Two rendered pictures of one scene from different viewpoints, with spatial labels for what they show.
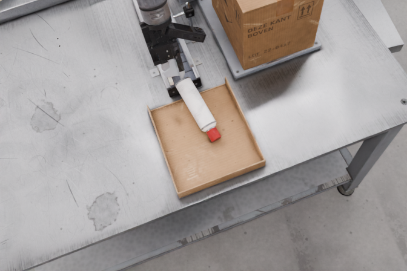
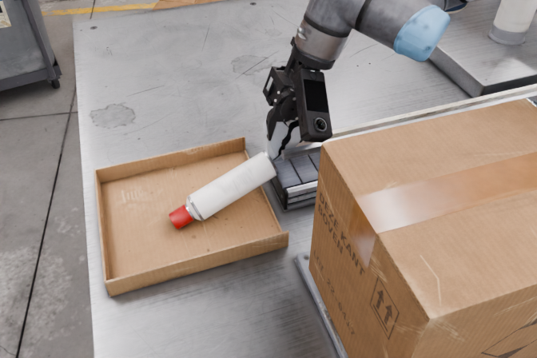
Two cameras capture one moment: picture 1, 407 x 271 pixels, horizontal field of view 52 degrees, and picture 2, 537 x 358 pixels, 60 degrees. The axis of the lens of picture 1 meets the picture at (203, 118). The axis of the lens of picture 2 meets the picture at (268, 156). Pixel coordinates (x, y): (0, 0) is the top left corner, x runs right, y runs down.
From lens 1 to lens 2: 0.93 m
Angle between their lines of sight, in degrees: 49
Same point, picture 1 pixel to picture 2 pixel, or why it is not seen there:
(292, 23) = (363, 298)
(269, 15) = (343, 212)
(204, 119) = (199, 192)
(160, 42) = (290, 77)
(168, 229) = not seen: hidden behind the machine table
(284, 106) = (224, 344)
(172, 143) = (185, 173)
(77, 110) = (256, 86)
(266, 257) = not seen: outside the picture
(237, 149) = (151, 255)
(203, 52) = not seen: hidden behind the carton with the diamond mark
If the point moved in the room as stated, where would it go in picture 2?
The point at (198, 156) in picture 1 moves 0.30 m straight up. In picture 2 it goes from (155, 203) to (120, 64)
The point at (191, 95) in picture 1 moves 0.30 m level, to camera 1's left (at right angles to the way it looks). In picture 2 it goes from (238, 169) to (224, 76)
